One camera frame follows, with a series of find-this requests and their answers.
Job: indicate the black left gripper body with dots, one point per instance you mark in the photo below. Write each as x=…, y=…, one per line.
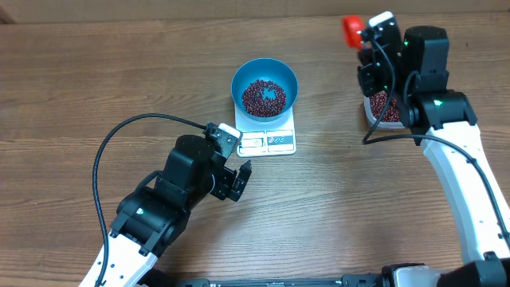
x=223, y=183

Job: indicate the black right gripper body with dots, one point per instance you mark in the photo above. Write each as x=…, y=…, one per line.
x=373, y=83

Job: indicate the red scoop with blue handle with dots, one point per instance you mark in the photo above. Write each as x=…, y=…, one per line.
x=353, y=26

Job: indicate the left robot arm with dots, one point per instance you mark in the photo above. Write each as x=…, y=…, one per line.
x=150, y=218

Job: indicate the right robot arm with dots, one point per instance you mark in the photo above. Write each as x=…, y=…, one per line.
x=411, y=68

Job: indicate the white digital kitchen scale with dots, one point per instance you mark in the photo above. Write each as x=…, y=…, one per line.
x=265, y=138

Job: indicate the red beans in bowl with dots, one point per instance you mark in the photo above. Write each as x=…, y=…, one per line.
x=264, y=99

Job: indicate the blue plastic bowl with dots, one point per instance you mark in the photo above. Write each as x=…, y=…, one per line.
x=266, y=69

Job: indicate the red adzuki beans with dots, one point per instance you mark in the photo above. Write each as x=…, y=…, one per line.
x=377, y=104

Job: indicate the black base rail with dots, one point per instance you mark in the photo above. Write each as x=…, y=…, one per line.
x=311, y=279

